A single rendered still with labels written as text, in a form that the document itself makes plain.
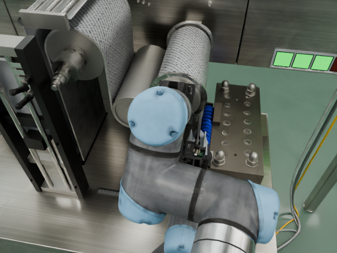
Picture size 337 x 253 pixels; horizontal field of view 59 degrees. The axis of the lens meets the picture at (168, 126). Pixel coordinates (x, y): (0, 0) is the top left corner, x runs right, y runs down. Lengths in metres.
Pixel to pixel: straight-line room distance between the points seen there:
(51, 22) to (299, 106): 2.37
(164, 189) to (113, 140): 0.73
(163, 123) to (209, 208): 0.12
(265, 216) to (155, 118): 0.18
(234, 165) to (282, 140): 1.58
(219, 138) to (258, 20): 0.38
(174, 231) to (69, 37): 0.49
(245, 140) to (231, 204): 0.59
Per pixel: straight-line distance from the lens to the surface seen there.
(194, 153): 0.74
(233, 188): 0.40
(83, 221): 0.96
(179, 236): 0.64
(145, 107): 0.37
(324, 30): 1.04
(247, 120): 1.03
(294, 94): 2.90
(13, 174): 1.14
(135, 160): 0.41
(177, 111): 0.37
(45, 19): 0.70
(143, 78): 0.83
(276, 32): 1.01
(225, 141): 0.95
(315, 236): 2.08
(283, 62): 1.07
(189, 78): 0.70
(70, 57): 0.71
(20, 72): 0.67
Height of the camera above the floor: 1.74
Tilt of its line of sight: 47 degrees down
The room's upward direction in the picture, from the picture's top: straight up
